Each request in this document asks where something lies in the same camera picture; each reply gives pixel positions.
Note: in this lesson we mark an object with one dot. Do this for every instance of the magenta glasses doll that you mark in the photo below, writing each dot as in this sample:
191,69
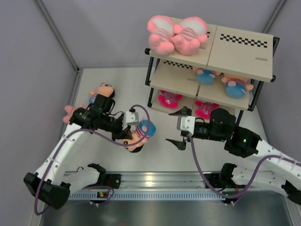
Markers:
169,99
204,109

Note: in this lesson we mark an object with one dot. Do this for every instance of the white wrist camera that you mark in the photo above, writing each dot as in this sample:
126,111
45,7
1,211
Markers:
186,124
131,117

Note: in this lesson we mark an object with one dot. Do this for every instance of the pink plush toy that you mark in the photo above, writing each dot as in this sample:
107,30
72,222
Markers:
161,30
190,33

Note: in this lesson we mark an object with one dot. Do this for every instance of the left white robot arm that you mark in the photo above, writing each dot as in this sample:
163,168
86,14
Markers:
49,183

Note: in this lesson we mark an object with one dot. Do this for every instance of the blue striped doll right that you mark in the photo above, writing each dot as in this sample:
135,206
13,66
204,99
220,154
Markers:
236,86

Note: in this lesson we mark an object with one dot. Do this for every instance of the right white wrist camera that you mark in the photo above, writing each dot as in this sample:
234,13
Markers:
186,124

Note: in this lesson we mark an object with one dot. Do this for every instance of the beige three-tier shelf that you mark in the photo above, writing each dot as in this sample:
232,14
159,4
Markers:
205,66

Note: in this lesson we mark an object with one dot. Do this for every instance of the pink plush behind arm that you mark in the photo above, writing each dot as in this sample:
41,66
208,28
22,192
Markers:
69,112

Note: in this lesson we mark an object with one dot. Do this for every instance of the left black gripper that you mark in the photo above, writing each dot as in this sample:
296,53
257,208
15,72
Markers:
125,134

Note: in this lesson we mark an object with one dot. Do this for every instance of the left pink plush toy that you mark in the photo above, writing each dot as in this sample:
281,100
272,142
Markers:
161,30

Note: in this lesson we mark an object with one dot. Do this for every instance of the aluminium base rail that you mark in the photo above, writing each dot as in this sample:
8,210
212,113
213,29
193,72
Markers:
166,187

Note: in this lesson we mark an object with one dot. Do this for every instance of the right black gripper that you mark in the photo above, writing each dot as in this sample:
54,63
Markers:
183,112

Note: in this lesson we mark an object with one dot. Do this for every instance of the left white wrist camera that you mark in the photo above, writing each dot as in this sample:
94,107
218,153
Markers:
131,117

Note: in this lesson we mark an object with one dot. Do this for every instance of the blue doll on middle shelf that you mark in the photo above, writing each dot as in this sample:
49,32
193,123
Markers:
205,76

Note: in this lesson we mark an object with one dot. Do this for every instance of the right pink plush toy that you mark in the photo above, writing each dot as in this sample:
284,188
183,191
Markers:
190,33

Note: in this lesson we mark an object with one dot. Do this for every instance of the orange-faced blue doll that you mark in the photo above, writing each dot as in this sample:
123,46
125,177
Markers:
137,134

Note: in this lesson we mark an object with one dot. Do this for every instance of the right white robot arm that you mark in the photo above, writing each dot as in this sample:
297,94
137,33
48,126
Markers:
275,171

